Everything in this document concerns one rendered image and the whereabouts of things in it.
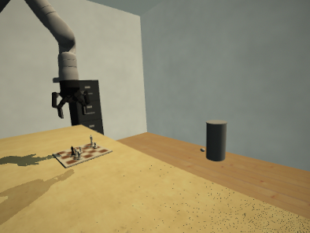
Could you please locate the brown and cream chessboard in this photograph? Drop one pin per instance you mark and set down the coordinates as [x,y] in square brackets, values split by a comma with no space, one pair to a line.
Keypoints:
[89,153]

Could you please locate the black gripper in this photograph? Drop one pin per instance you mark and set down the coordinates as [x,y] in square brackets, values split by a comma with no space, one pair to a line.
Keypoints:
[70,92]

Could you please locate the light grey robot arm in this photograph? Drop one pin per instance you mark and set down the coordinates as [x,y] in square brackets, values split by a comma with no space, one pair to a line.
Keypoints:
[63,34]

